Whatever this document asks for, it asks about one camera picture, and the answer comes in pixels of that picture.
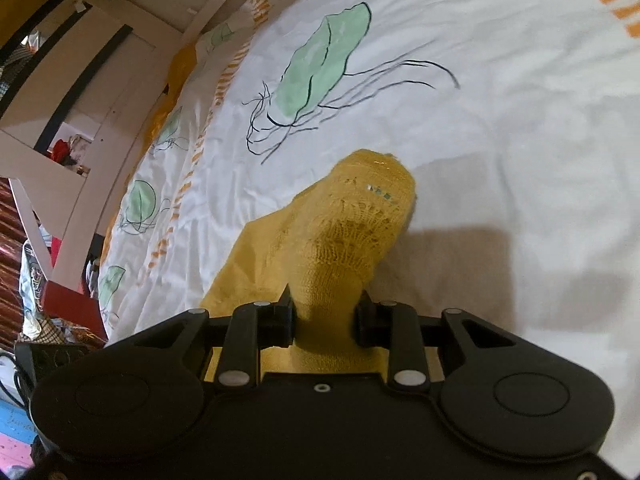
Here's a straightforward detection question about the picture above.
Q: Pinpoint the white leaf-print duvet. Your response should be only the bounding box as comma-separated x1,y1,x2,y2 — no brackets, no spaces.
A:
99,0,639,476

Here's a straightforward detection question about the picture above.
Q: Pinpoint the red toy on shelf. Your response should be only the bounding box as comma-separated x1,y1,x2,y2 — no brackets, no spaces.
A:
50,139,70,166

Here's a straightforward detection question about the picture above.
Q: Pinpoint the mustard yellow knit sweater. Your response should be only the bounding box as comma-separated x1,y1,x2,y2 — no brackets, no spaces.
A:
200,150,416,374

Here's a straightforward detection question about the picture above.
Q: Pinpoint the white wooden bed frame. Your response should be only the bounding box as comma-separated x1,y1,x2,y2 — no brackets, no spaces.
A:
1,0,248,288

